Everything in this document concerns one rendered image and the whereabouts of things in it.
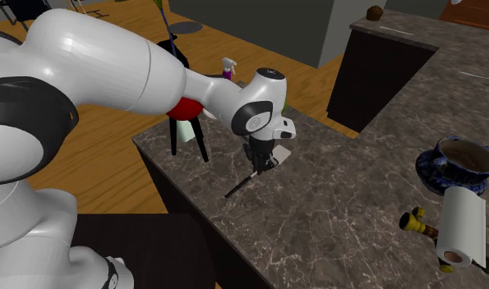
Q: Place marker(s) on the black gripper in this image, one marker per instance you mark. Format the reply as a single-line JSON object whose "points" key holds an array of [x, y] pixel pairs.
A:
{"points": [[260, 148]]}

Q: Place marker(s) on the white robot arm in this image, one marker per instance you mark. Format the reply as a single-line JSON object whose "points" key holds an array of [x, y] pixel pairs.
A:
{"points": [[88, 64]]}

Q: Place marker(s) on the pale green container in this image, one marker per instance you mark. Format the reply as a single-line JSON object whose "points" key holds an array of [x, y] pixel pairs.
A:
{"points": [[186, 131]]}

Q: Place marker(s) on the purple spray bottle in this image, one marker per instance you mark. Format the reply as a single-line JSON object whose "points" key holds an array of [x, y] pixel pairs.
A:
{"points": [[227, 73]]}

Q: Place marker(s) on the red stool with black legs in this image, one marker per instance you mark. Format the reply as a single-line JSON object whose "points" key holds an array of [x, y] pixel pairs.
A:
{"points": [[184, 109]]}

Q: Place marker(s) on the black pot with tall plant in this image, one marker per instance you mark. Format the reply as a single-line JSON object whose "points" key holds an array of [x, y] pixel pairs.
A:
{"points": [[172, 48]]}

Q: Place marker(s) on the dark round rug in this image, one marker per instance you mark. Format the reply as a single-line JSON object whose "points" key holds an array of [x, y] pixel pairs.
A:
{"points": [[186, 27]]}

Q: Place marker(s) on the dark robot stand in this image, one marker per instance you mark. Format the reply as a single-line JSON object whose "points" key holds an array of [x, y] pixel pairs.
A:
{"points": [[148, 252]]}

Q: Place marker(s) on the yellow brown paper towel holder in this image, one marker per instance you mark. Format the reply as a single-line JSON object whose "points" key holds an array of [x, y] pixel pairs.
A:
{"points": [[412, 223]]}

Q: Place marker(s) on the blue patterned ceramic pot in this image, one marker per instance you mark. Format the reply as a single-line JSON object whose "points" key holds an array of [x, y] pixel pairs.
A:
{"points": [[432, 168]]}

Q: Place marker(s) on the brown round ball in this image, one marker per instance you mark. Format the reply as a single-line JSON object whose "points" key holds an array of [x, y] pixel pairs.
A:
{"points": [[374, 13]]}

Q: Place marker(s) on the white paper towel roll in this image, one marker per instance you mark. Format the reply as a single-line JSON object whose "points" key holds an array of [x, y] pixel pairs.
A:
{"points": [[462, 224]]}

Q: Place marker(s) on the orange brown wooden furniture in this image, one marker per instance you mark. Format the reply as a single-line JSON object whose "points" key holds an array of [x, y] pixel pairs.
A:
{"points": [[472, 14]]}

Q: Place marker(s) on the black chair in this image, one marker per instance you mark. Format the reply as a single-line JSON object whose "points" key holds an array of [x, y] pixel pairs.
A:
{"points": [[25, 9]]}

